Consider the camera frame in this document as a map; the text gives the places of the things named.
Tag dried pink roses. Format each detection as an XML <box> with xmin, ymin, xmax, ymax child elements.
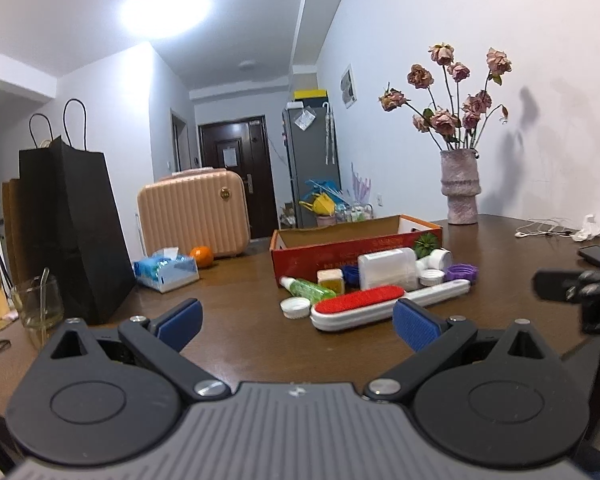
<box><xmin>378</xmin><ymin>42</ymin><xmax>513</xmax><ymax>152</ymax></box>

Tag yellow box on fridge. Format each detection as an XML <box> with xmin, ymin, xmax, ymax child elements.
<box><xmin>294</xmin><ymin>89</ymin><xmax>328</xmax><ymax>101</ymax></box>

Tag dark brown entrance door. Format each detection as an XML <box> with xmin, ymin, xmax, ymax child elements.
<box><xmin>198</xmin><ymin>115</ymin><xmax>281</xmax><ymax>241</ymax></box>

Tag black smartphone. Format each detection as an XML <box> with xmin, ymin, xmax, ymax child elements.
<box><xmin>577</xmin><ymin>245</ymin><xmax>600</xmax><ymax>268</ymax></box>

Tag white pipe fitting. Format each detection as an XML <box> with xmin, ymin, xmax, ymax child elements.
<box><xmin>416</xmin><ymin>248</ymin><xmax>453</xmax><ymax>272</ymax></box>

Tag blue round lid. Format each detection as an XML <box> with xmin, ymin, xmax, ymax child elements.
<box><xmin>340</xmin><ymin>264</ymin><xmax>361</xmax><ymax>288</ymax></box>

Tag purple ribbed bottle cap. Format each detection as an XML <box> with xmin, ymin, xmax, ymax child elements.
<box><xmin>444</xmin><ymin>263</ymin><xmax>479</xmax><ymax>285</ymax></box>

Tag yellow watering can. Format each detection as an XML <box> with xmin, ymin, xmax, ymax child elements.
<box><xmin>299</xmin><ymin>193</ymin><xmax>336</xmax><ymax>217</ymax></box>

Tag white round lid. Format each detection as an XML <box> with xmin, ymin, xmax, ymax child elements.
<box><xmin>279</xmin><ymin>297</ymin><xmax>312</xmax><ymax>320</ymax></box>

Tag clear glass cup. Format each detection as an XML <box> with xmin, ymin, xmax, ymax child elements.
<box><xmin>12</xmin><ymin>268</ymin><xmax>65</xmax><ymax>350</ymax></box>

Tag blue tissue pack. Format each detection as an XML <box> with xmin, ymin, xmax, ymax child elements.
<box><xmin>133</xmin><ymin>247</ymin><xmax>199</xmax><ymax>294</ymax></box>

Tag white threaded bottle cap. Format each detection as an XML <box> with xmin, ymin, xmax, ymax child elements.
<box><xmin>418</xmin><ymin>269</ymin><xmax>445</xmax><ymax>287</ymax></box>

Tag grey refrigerator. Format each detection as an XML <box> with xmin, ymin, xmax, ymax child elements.
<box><xmin>282</xmin><ymin>96</ymin><xmax>341</xmax><ymax>229</ymax></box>

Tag small yellow cube box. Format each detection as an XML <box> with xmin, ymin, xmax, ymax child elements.
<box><xmin>316</xmin><ymin>269</ymin><xmax>346</xmax><ymax>296</ymax></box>

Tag orange fruit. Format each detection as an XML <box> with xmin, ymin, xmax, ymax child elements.
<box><xmin>189</xmin><ymin>246</ymin><xmax>214</xmax><ymax>269</ymax></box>

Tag pink textured vase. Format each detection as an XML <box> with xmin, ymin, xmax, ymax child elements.
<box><xmin>440</xmin><ymin>148</ymin><xmax>481</xmax><ymax>226</ymax></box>

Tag pink ribbed suitcase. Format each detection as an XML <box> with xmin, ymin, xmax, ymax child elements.
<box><xmin>137</xmin><ymin>168</ymin><xmax>251</xmax><ymax>257</ymax></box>

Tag red cardboard pumpkin box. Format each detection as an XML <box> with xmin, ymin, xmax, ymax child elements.
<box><xmin>270</xmin><ymin>214</ymin><xmax>443</xmax><ymax>283</ymax></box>

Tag red white lint brush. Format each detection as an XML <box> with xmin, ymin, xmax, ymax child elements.
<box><xmin>310</xmin><ymin>280</ymin><xmax>471</xmax><ymax>333</ymax></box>

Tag black paper bag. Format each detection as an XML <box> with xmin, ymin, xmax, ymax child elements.
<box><xmin>18</xmin><ymin>97</ymin><xmax>136</xmax><ymax>326</ymax></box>

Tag green spray bottle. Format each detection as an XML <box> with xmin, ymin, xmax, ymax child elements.
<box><xmin>279</xmin><ymin>276</ymin><xmax>336</xmax><ymax>304</ymax></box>

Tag crumpled white tissue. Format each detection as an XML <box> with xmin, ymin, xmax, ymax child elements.
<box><xmin>570</xmin><ymin>214</ymin><xmax>600</xmax><ymax>243</ymax></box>

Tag white earphone cable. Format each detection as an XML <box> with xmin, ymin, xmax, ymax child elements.
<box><xmin>514</xmin><ymin>216</ymin><xmax>581</xmax><ymax>239</ymax></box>

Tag translucent white plastic container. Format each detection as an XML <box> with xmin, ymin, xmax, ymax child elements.
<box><xmin>358</xmin><ymin>248</ymin><xmax>418</xmax><ymax>292</ymax></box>

